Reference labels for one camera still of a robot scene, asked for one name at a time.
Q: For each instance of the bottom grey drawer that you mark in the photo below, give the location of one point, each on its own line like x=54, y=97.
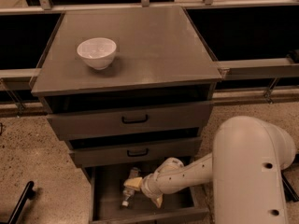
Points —
x=107, y=187

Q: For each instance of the black right base leg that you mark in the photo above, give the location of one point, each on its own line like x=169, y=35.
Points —
x=290, y=193

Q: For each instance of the black left base leg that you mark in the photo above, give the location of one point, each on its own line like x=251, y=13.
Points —
x=27, y=194

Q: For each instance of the black base leg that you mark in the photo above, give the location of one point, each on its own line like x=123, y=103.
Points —
x=27, y=194
x=290, y=193

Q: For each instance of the top grey drawer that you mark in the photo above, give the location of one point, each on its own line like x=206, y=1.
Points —
x=90, y=124

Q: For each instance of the middle grey drawer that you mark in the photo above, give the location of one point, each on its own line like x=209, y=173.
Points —
x=99, y=156

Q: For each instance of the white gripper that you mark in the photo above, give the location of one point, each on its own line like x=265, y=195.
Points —
x=147, y=187

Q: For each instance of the blue plastic bottle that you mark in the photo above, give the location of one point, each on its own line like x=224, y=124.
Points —
x=128, y=193

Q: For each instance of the black drawer handle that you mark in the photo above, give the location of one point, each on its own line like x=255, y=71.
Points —
x=126, y=120
x=137, y=153

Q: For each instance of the white ceramic bowl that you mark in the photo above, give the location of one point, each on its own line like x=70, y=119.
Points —
x=98, y=53

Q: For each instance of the grey drawer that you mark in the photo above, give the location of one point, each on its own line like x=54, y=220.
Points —
x=99, y=156
x=107, y=187
x=90, y=124

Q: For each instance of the grey drawer cabinet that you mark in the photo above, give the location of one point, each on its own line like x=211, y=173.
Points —
x=160, y=60

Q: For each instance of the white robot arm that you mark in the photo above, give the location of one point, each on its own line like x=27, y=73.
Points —
x=245, y=168

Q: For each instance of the black middle drawer handle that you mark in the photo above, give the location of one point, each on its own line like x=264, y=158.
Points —
x=137, y=153

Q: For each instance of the black top drawer handle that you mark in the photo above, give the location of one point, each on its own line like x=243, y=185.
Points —
x=126, y=120

